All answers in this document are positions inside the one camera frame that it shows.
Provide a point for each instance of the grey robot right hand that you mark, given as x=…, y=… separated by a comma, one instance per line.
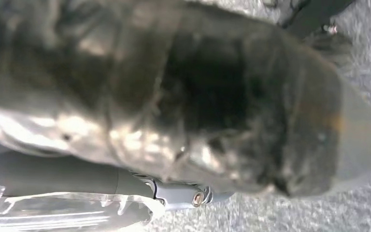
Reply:
x=300, y=128

